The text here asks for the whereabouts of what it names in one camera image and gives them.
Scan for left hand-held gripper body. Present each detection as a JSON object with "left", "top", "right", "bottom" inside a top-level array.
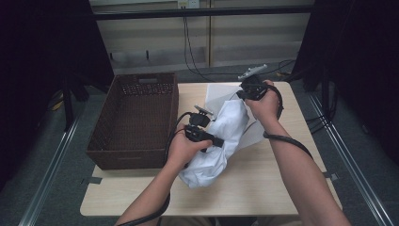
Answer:
[{"left": 184, "top": 105, "right": 215, "bottom": 142}]

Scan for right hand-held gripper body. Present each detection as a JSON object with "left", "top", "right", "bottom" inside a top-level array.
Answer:
[{"left": 237, "top": 63, "right": 269, "bottom": 102}]

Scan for white garment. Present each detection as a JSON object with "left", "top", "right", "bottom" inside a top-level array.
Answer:
[{"left": 178, "top": 99, "right": 251, "bottom": 189}]

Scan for brown wicker basket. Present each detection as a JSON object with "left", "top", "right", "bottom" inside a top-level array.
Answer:
[{"left": 85, "top": 72, "right": 180, "bottom": 171}]

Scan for person's right hand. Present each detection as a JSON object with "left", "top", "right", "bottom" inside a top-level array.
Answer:
[{"left": 244, "top": 79, "right": 284, "bottom": 129}]

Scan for person's left hand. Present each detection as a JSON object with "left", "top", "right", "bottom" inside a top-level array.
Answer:
[{"left": 164, "top": 123, "right": 214, "bottom": 172}]

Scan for black horizontal bar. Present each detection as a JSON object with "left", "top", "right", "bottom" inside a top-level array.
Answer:
[{"left": 93, "top": 5, "right": 315, "bottom": 21}]

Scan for black curtain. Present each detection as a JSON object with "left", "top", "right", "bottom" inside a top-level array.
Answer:
[
  {"left": 0, "top": 0, "right": 116, "bottom": 191},
  {"left": 291, "top": 0, "right": 399, "bottom": 166}
]

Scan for black stand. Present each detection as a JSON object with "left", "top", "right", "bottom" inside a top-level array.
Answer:
[{"left": 60, "top": 74, "right": 91, "bottom": 132}]

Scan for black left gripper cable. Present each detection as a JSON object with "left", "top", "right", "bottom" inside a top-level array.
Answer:
[{"left": 115, "top": 111, "right": 197, "bottom": 226}]

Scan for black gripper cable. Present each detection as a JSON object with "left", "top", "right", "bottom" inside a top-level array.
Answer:
[
  {"left": 262, "top": 84, "right": 315, "bottom": 160},
  {"left": 115, "top": 111, "right": 197, "bottom": 226}
]

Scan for black hanging wall cables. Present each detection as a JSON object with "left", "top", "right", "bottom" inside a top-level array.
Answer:
[{"left": 183, "top": 16, "right": 296, "bottom": 83}]

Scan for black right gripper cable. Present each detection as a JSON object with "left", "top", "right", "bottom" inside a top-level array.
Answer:
[{"left": 262, "top": 84, "right": 315, "bottom": 160}]

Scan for black floor cables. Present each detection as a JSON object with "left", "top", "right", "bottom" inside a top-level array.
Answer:
[{"left": 305, "top": 89, "right": 339, "bottom": 136}]

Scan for white wall outlet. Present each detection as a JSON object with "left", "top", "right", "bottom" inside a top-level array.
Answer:
[{"left": 177, "top": 0, "right": 201, "bottom": 9}]

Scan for metal floor rail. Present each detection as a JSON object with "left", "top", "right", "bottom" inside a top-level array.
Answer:
[
  {"left": 18, "top": 114, "right": 82, "bottom": 226},
  {"left": 308, "top": 93, "right": 395, "bottom": 226}
]

